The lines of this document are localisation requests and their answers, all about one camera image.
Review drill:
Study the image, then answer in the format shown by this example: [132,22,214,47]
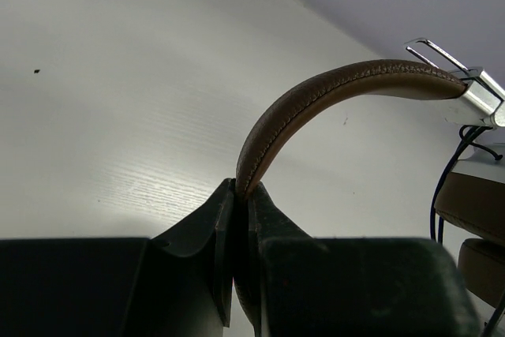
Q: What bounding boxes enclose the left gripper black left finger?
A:
[1,179,234,336]

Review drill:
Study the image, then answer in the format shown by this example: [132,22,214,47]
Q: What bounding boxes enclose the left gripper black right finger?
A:
[234,186,480,336]

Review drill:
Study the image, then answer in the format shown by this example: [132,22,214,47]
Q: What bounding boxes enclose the brown silver headphones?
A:
[235,55,504,307]

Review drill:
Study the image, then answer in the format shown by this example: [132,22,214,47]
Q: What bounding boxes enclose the thin black headphone cable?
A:
[428,124,505,243]

